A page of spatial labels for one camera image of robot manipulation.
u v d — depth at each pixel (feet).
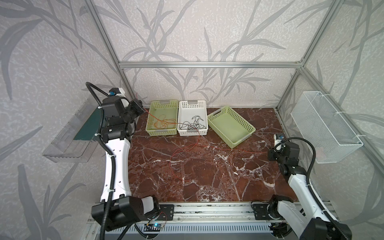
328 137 1.96
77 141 2.09
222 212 2.48
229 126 3.55
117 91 1.98
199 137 3.34
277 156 2.40
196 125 3.55
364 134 1.99
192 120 3.64
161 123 3.57
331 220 1.32
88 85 1.56
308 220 1.36
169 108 3.92
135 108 2.02
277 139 2.42
